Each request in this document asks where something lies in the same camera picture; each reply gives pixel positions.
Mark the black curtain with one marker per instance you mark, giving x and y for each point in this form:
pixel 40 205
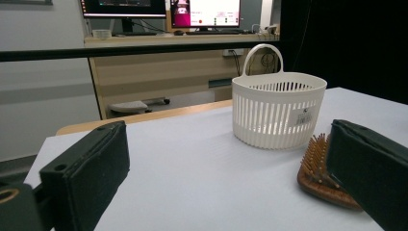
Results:
pixel 352 45

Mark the white plastic basket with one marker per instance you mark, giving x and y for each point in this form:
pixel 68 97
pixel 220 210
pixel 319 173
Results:
pixel 272 123

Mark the black keyboard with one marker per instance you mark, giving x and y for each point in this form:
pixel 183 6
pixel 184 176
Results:
pixel 134 33
pixel 215 32

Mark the wooden hairbrush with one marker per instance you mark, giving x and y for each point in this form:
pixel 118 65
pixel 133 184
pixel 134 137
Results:
pixel 320 192

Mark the white power strip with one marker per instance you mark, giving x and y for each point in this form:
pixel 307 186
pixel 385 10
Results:
pixel 233 52

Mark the white pink screen computer monitor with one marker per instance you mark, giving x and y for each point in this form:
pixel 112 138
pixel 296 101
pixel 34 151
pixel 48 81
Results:
pixel 211 12

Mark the light wooden table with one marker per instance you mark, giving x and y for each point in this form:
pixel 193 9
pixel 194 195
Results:
pixel 144 117

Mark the grey office chair base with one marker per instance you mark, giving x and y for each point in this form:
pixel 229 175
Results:
pixel 128 106

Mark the white table cover board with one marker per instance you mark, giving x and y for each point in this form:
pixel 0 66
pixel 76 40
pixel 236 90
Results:
pixel 192 179

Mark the black horizontal frame bar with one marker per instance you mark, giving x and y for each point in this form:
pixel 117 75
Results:
pixel 48 55

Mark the light wooden desk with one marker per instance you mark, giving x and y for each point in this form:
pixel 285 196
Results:
pixel 154 73

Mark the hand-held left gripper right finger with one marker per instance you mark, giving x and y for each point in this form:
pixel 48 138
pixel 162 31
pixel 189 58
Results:
pixel 372 173

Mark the black computer mouse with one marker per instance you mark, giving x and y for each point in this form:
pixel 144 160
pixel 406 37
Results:
pixel 178 32

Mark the dark screen computer monitor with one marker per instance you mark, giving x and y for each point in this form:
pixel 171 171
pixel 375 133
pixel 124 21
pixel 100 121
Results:
pixel 122 9

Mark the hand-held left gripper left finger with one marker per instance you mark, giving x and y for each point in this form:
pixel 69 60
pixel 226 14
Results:
pixel 86 173

